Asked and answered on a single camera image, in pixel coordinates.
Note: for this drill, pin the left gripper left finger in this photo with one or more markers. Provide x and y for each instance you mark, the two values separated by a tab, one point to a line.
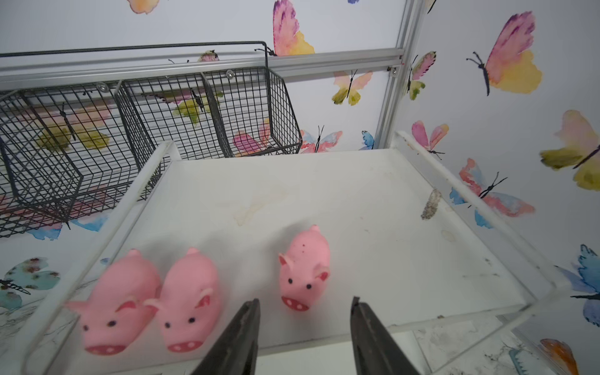
235	351

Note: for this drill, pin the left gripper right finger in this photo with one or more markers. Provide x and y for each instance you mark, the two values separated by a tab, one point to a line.
375	351

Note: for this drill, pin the pink pig toy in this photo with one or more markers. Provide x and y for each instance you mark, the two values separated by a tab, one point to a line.
305	270
189	303
114	314

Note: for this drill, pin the teal plastic comb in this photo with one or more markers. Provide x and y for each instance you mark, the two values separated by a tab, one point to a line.
514	355

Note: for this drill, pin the white two-tier shelf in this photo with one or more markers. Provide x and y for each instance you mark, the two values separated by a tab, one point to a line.
191	241

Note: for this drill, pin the black wire wall basket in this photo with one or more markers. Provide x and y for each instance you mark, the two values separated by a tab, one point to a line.
72	142

